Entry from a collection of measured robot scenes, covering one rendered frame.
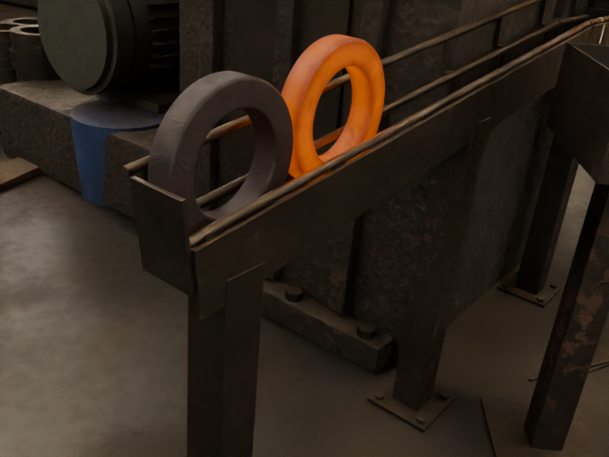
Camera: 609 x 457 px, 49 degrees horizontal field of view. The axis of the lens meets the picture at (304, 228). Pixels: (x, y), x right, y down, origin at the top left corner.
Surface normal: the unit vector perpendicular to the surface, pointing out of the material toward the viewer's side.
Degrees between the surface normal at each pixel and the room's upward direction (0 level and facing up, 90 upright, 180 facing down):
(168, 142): 63
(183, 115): 46
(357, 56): 90
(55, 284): 0
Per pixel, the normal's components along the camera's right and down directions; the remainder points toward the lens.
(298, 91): -0.52, -0.14
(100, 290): 0.08, -0.90
